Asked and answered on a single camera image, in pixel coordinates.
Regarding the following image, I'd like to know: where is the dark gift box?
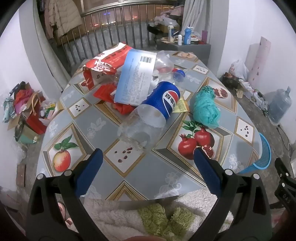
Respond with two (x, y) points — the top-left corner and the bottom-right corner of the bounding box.
(223, 72), (241, 89)

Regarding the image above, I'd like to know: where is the clear plastic container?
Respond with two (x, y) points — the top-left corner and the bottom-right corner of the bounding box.
(154, 50), (176, 77)

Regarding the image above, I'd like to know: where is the red paper envelope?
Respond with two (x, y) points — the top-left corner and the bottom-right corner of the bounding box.
(93, 83), (118, 103)

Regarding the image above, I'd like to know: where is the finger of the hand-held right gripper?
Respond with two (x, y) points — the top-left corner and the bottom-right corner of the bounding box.
(275, 158), (290, 180)

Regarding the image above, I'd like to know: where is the beige padded jacket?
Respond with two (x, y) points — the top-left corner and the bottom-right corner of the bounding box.
(44, 0), (84, 40)

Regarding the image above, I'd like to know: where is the pink rolled mat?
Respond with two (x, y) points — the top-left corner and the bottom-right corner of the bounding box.
(246, 37), (271, 87)

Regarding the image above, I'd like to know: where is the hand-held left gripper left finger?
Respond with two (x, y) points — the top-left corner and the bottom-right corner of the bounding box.
(26, 148), (104, 241)

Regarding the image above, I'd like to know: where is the pile of paper bags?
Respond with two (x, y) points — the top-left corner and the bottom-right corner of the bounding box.
(2, 81), (58, 144)

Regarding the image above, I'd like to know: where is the blue white detergent bottle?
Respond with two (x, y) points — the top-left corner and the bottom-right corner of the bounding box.
(184, 26), (192, 45)

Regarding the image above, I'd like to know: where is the grey cabinet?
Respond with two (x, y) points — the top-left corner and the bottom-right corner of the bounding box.
(156, 42), (211, 66)

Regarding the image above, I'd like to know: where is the metal railing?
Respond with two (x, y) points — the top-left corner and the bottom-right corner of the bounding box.
(61, 2), (185, 77)

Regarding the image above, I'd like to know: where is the pink slipper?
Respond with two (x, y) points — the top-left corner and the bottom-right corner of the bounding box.
(57, 201), (78, 232)

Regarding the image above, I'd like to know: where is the red brick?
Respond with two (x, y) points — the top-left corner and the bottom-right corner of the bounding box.
(17, 163), (26, 187)

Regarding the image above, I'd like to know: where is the teal mesh net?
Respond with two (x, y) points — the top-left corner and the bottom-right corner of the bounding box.
(193, 86), (221, 129)

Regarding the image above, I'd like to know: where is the blue plastic basket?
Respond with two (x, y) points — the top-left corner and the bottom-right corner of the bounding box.
(238, 133), (271, 174)

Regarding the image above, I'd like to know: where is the black floor cable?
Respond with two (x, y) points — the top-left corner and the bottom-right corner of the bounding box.
(276, 124), (294, 151)

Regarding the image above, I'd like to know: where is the red white paper bag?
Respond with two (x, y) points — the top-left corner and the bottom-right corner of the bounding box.
(82, 43), (134, 91)

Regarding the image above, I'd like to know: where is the empty blue water jug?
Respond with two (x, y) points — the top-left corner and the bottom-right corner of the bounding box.
(268, 86), (292, 123)

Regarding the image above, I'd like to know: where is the red plastic wrapper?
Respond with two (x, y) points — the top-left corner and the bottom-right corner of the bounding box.
(110, 102), (137, 115)

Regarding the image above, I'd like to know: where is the yellow paper slip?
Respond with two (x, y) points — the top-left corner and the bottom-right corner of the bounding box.
(172, 97), (190, 113)

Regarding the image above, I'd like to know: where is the white plastic bag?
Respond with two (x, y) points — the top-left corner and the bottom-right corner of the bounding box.
(229, 59), (249, 81)
(154, 15), (180, 27)

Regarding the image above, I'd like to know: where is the pink cloth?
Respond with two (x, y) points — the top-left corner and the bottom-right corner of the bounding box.
(162, 6), (185, 17)

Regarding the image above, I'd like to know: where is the tall white plastic bottle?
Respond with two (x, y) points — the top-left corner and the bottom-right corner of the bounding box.
(167, 22), (176, 43)

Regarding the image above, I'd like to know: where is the large clear bottle blue label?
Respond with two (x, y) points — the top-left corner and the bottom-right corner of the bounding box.
(117, 81), (181, 151)

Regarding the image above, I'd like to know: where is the printed paperboard sheet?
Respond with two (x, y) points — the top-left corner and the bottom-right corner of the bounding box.
(114, 49), (157, 106)

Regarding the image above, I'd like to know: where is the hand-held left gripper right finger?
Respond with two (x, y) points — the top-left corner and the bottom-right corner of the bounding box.
(194, 148), (272, 241)

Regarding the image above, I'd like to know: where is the white curtain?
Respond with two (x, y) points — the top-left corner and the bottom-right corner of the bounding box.
(181, 0), (213, 33)

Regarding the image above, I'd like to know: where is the small bottle blue cap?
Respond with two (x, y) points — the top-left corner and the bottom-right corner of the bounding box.
(172, 69), (186, 82)

